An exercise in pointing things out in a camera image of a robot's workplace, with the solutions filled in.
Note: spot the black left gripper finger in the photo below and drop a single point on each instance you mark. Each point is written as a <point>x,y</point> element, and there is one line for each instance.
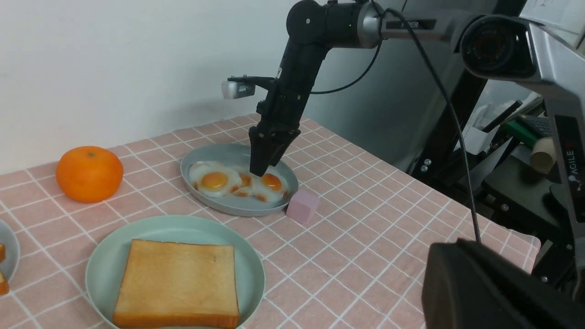
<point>469,286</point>

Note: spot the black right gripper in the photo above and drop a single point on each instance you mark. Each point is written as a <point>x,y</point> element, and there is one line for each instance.
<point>280,112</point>

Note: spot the fried egg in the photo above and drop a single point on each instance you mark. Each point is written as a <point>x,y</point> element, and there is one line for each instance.
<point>246,186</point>
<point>269,188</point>
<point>213,179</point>

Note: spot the toast slice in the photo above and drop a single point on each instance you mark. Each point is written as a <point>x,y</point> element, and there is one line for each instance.
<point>4,285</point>
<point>2,253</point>
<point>168,284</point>

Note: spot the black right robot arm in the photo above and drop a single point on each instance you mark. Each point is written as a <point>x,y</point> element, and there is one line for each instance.
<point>313,30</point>

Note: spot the grey egg plate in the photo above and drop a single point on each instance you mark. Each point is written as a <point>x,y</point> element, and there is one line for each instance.
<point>238,155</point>

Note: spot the pink cube block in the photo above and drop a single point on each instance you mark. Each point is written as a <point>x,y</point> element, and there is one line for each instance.
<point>302,206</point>

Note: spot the pink checkered tablecloth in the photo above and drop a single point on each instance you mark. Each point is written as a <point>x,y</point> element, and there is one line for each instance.
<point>359,263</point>

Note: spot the cardboard tube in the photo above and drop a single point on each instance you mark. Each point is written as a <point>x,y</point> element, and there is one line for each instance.
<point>543,157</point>

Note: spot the orange fruit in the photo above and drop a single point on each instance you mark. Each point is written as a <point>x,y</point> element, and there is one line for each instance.
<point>89,174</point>

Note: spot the green centre plate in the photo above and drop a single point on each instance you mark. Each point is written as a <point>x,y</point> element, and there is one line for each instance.
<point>106,265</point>

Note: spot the blue bread plate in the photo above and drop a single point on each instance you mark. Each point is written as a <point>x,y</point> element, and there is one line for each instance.
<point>10,263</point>

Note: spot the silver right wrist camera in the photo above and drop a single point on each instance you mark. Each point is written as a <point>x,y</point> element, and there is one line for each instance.
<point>240,87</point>

